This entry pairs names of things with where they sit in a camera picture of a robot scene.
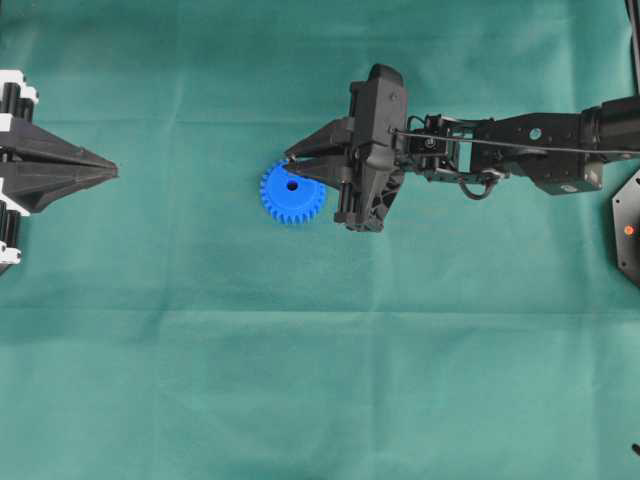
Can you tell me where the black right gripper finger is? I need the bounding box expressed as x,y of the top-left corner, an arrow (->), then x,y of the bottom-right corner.
284,117 -> 355,159
292,155 -> 353,189

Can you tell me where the black cable at right edge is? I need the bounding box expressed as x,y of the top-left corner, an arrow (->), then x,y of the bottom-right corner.
623,0 -> 640,96

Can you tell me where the right-arm black gripper body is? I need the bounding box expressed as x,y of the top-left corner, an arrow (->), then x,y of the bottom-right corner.
334,64 -> 408,233

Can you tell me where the left-arm black white gripper body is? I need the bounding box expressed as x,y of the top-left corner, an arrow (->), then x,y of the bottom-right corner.
0,69 -> 39,276

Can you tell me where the green cloth table cover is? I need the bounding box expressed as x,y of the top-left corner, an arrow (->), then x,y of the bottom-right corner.
1,1 -> 639,479

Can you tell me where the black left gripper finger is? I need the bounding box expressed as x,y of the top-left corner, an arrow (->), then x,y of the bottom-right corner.
1,168 -> 118,216
1,115 -> 118,173

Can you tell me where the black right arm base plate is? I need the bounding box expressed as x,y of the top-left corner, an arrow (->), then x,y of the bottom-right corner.
611,171 -> 640,287

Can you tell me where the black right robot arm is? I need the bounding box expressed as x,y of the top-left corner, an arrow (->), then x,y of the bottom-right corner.
284,64 -> 639,232

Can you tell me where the blue plastic gear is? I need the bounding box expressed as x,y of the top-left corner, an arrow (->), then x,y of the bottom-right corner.
259,160 -> 327,225

